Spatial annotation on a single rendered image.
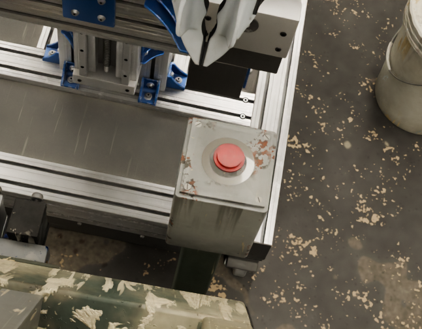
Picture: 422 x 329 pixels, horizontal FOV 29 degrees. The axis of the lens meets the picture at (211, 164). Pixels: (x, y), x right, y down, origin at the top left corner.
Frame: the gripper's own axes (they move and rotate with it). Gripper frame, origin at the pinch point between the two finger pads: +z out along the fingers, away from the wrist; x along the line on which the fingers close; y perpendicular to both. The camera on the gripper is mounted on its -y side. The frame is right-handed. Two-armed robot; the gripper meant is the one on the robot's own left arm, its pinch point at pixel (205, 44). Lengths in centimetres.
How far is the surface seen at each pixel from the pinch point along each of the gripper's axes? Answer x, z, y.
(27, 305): -13.6, 40.8, -9.5
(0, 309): -15.6, 39.0, -6.2
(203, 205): 3.2, 35.4, -27.3
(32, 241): -19, 52, -32
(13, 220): -22, 50, -33
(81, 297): -8.5, 43.3, -14.8
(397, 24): 49, 64, -169
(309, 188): 31, 91, -117
